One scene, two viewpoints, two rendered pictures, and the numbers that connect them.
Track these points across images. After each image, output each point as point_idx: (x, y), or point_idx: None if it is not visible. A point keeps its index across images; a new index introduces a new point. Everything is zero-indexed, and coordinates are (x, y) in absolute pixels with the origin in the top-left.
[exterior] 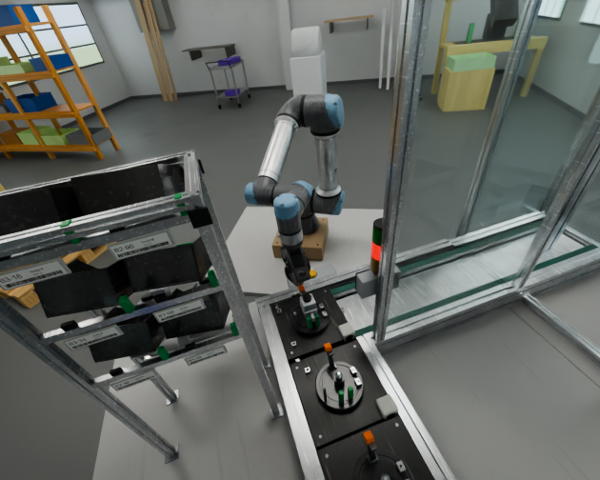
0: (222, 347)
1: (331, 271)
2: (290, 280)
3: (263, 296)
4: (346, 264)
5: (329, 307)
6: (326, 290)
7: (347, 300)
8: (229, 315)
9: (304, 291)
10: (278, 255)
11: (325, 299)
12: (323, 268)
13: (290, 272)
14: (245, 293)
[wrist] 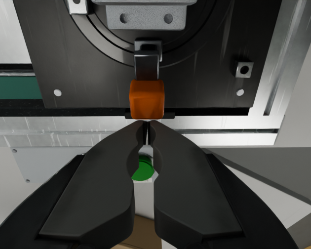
0: None
1: (27, 155)
2: (221, 164)
3: (213, 152)
4: (13, 166)
5: (55, 11)
6: (54, 92)
7: (5, 49)
8: (304, 133)
9: (138, 69)
10: (152, 226)
11: (64, 56)
12: (52, 175)
13: (231, 246)
14: (244, 170)
